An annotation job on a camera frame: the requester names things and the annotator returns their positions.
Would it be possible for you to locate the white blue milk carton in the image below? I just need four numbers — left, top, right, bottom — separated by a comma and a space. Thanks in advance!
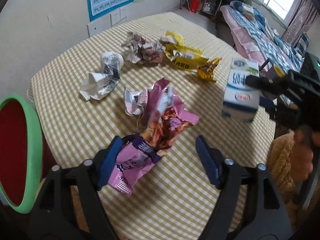
222, 57, 260, 123

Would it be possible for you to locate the purple pink snack bag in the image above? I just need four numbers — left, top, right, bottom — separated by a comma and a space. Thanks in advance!
107, 78, 200, 196

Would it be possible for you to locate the yellow medicine box wrapper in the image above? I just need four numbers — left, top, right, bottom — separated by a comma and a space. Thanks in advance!
159, 31, 209, 72

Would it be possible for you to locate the pink receipt paper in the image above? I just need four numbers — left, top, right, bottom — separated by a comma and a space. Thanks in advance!
123, 88, 148, 116

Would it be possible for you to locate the white paper cup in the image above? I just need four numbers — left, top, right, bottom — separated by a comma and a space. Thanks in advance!
79, 51, 124, 101

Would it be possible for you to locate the white red paper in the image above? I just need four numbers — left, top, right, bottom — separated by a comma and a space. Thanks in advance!
121, 31, 164, 64

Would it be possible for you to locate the small yellow foil wrapper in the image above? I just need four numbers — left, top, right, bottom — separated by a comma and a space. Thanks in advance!
197, 57, 222, 83

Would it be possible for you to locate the green red trash bin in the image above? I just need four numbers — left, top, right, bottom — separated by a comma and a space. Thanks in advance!
1, 95, 43, 214

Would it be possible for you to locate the right hand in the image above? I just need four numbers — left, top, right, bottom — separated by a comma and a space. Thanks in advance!
291, 130, 313, 182

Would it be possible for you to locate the dark cup yellow lid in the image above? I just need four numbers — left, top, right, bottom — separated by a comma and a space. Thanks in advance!
259, 59, 286, 80

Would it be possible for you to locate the bed with plaid quilt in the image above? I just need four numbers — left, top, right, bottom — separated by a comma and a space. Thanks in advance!
220, 0, 304, 74

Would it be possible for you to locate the pink patterned curtain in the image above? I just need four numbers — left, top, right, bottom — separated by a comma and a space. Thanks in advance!
281, 0, 318, 46

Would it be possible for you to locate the yellow checkered tablecloth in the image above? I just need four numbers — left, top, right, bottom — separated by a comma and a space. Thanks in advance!
30, 12, 275, 239

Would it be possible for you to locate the red bucket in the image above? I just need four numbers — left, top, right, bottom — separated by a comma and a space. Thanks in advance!
189, 0, 201, 14

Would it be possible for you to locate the double wall socket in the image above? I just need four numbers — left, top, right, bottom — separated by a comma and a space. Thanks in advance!
110, 7, 127, 26

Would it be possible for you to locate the white wall outlet plate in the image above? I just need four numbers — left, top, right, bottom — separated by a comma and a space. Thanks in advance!
87, 18, 111, 37

